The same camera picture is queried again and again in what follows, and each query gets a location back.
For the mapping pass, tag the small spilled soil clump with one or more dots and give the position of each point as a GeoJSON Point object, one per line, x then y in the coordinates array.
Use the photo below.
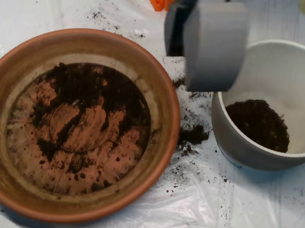
{"type": "Point", "coordinates": [179, 81]}

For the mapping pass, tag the white ceramic pot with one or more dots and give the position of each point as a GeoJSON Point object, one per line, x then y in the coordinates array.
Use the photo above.
{"type": "Point", "coordinates": [236, 154]}

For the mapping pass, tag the large spilled soil clump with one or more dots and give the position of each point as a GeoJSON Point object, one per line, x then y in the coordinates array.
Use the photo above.
{"type": "Point", "coordinates": [193, 134]}

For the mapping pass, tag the dark soil pile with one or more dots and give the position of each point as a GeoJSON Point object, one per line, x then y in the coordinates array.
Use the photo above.
{"type": "Point", "coordinates": [107, 89]}

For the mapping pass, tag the clear plastic sheet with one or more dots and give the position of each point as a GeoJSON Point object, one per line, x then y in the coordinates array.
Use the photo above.
{"type": "Point", "coordinates": [212, 211]}

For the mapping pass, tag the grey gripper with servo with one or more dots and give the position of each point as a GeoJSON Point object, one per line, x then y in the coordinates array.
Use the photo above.
{"type": "Point", "coordinates": [174, 33]}

